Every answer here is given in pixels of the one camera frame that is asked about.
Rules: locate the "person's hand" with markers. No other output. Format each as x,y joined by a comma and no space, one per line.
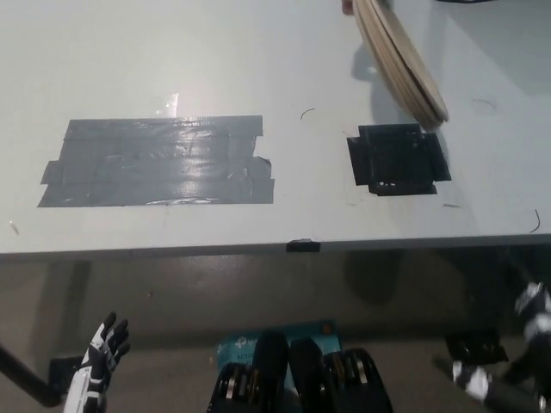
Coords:
348,6

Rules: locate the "black table leg bar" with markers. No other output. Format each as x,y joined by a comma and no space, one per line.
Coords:
26,376

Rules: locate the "black tape patch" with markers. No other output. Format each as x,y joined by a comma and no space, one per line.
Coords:
396,159

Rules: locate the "grey duct tape patch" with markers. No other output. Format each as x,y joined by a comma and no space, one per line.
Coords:
159,163

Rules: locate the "robot right hand white black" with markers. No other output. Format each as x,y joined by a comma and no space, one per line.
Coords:
536,314

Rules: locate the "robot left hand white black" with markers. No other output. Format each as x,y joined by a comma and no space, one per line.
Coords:
97,365

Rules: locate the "teal printed box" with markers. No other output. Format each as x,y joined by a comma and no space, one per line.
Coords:
237,348

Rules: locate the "stack of beige paper plates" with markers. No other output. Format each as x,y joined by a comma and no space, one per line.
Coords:
400,64

